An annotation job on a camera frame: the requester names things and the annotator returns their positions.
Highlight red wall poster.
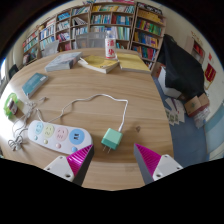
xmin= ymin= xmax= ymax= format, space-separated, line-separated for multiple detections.
xmin=204 ymin=63 xmax=217 ymax=84

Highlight small dark red jar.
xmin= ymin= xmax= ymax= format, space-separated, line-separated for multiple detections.
xmin=7 ymin=98 xmax=19 ymax=116

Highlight thick yellow book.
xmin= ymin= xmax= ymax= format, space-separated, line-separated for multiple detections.
xmin=77 ymin=54 xmax=120 ymax=74

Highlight white papers on floor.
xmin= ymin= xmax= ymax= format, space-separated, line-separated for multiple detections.
xmin=164 ymin=98 xmax=188 ymax=126

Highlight white chair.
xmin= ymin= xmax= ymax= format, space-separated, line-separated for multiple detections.
xmin=41 ymin=39 xmax=60 ymax=58

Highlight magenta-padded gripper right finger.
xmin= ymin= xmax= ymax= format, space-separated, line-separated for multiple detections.
xmin=133 ymin=143 xmax=184 ymax=185

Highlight cardboard box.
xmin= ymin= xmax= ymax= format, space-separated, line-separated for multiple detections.
xmin=184 ymin=93 xmax=211 ymax=118

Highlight dark blue chair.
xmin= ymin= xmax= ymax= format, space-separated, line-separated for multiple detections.
xmin=8 ymin=63 xmax=20 ymax=80

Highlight small wooden wall shelf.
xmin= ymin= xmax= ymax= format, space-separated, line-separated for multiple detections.
xmin=191 ymin=36 xmax=206 ymax=59

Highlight teal book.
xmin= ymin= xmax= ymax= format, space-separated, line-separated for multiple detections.
xmin=21 ymin=72 xmax=50 ymax=99

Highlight green plastic bag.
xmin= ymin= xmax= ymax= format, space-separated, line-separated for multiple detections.
xmin=3 ymin=92 xmax=19 ymax=118

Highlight wooden bookshelf unit with books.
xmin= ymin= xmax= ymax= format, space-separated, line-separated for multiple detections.
xmin=21 ymin=0 xmax=167 ymax=68

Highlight thin yellow book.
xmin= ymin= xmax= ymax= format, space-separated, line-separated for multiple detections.
xmin=116 ymin=52 xmax=152 ymax=74

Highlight white charger cable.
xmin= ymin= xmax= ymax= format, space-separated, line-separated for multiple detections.
xmin=34 ymin=93 xmax=129 ymax=133

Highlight grey mesh chair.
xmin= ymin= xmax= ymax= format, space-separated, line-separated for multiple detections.
xmin=74 ymin=31 xmax=108 ymax=50

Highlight grey book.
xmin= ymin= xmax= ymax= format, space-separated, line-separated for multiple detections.
xmin=44 ymin=51 xmax=83 ymax=73

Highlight white power strip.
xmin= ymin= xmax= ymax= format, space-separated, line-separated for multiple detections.
xmin=27 ymin=119 xmax=94 ymax=155

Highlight mint green charger block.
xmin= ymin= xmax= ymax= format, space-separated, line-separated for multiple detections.
xmin=100 ymin=127 xmax=123 ymax=154

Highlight white bottle with red label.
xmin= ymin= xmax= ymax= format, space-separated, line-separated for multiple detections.
xmin=104 ymin=27 xmax=117 ymax=60

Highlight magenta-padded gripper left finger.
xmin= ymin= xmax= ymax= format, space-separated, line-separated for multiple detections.
xmin=43 ymin=143 xmax=95 ymax=187

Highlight black draped cloth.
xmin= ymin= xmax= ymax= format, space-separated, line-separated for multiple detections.
xmin=156 ymin=34 xmax=206 ymax=101

